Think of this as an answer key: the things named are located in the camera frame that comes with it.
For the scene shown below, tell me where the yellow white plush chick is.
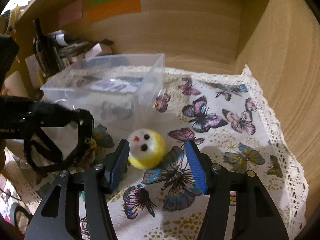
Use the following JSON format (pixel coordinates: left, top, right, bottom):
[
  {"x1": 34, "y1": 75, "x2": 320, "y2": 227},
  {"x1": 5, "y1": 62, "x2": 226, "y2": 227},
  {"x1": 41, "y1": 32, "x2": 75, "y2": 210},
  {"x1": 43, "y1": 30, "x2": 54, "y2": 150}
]
[{"x1": 127, "y1": 129, "x2": 166, "y2": 170}]

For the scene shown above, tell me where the dark wine bottle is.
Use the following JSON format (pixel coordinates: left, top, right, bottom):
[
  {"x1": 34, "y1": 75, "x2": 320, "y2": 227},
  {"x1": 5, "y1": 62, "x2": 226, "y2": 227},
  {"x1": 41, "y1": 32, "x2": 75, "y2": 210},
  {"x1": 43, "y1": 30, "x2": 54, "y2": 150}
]
[{"x1": 33, "y1": 18, "x2": 60, "y2": 78}]

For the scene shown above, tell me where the stack of papers and books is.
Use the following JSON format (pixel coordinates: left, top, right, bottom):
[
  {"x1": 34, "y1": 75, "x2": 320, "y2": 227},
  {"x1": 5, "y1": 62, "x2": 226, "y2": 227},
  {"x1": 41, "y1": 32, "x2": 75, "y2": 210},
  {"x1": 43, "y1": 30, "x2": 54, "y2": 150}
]
[{"x1": 47, "y1": 30, "x2": 114, "y2": 69}]

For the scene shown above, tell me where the butterfly print lace tablecloth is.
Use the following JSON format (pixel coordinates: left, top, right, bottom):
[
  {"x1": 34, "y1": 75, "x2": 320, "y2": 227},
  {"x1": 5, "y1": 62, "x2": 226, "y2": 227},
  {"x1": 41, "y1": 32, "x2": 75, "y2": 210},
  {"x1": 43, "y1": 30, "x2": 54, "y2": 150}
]
[{"x1": 1, "y1": 68, "x2": 308, "y2": 239}]

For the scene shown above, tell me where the clear plastic storage bin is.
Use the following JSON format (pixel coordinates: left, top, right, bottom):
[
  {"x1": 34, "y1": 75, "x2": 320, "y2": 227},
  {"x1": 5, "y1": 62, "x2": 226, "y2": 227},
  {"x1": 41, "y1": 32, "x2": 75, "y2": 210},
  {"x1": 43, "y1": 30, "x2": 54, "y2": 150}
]
[{"x1": 41, "y1": 54, "x2": 165, "y2": 131}]

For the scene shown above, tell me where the small pink white box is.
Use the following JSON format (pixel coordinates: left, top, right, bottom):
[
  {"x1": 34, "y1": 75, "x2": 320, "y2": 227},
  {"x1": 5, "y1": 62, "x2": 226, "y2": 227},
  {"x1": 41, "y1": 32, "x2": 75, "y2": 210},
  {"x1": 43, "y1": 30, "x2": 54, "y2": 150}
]
[{"x1": 85, "y1": 43, "x2": 113, "y2": 59}]

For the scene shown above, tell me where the pink sticky note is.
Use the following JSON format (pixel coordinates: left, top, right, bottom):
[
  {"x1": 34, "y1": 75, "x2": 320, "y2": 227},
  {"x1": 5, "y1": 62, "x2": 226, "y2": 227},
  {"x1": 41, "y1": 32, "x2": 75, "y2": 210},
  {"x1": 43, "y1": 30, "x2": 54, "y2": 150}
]
[{"x1": 58, "y1": 0, "x2": 82, "y2": 27}]

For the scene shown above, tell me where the orange sticky note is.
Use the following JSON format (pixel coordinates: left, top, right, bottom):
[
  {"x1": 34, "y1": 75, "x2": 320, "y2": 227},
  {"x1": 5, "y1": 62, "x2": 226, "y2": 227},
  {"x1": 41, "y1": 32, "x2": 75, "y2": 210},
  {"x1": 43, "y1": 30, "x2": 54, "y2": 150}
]
[{"x1": 87, "y1": 0, "x2": 141, "y2": 22}]

